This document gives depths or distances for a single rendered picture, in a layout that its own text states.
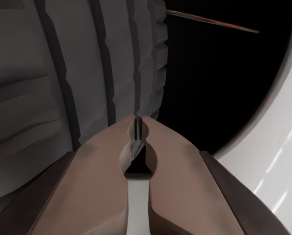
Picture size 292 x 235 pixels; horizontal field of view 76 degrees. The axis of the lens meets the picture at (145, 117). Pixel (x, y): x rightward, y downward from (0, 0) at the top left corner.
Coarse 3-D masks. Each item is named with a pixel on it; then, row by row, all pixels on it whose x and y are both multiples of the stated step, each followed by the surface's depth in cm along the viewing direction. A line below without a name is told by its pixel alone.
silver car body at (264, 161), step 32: (288, 96) 26; (256, 128) 30; (288, 128) 28; (224, 160) 35; (256, 160) 32; (288, 160) 30; (128, 192) 54; (256, 192) 35; (288, 192) 32; (128, 224) 62; (288, 224) 35
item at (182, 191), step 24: (144, 120) 11; (144, 144) 12; (168, 144) 9; (192, 144) 9; (168, 168) 8; (192, 168) 8; (168, 192) 7; (192, 192) 7; (216, 192) 7; (168, 216) 6; (192, 216) 6; (216, 216) 6
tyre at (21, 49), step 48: (0, 0) 8; (48, 0) 9; (96, 0) 12; (144, 0) 17; (0, 48) 7; (48, 48) 10; (96, 48) 13; (144, 48) 18; (0, 96) 8; (48, 96) 10; (96, 96) 13; (144, 96) 20; (0, 144) 8; (48, 144) 10; (0, 192) 9
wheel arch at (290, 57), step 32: (192, 0) 54; (224, 0) 51; (256, 0) 48; (288, 0) 29; (192, 32) 58; (224, 32) 54; (288, 32) 26; (192, 64) 62; (224, 64) 57; (256, 64) 51; (288, 64) 25; (192, 96) 67; (224, 96) 61; (256, 96) 34; (192, 128) 62; (224, 128) 42
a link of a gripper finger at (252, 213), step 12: (204, 156) 8; (216, 168) 8; (216, 180) 7; (228, 180) 7; (228, 192) 7; (240, 192) 7; (252, 192) 7; (228, 204) 6; (240, 204) 6; (252, 204) 6; (264, 204) 6; (240, 216) 6; (252, 216) 6; (264, 216) 6; (276, 216) 6; (252, 228) 6; (264, 228) 6; (276, 228) 6
